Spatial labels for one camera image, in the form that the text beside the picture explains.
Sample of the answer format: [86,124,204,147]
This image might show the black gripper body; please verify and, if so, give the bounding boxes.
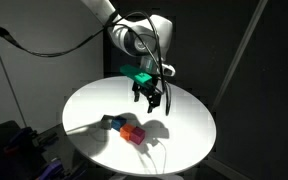
[131,79,162,100]

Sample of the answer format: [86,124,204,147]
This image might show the pink block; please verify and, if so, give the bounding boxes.
[130,126,147,146]

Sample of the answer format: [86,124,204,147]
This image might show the blue block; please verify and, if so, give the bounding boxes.
[111,115,128,132]

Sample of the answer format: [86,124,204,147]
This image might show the grey block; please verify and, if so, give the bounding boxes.
[100,114,116,130]

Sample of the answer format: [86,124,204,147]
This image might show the grey diagonal metal pole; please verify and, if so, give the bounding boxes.
[211,0,269,112]

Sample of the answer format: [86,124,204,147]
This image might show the black clamp with red tip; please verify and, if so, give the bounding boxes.
[3,125,59,155]

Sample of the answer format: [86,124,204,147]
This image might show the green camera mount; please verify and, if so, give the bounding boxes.
[119,64,153,89]

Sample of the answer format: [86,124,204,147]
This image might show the small white wrist camera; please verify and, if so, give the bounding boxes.
[160,63,177,78]

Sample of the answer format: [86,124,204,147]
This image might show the purple handled clamp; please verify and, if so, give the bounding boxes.
[35,157,89,180]

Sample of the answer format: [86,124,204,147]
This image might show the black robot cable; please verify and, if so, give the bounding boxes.
[0,11,172,117]

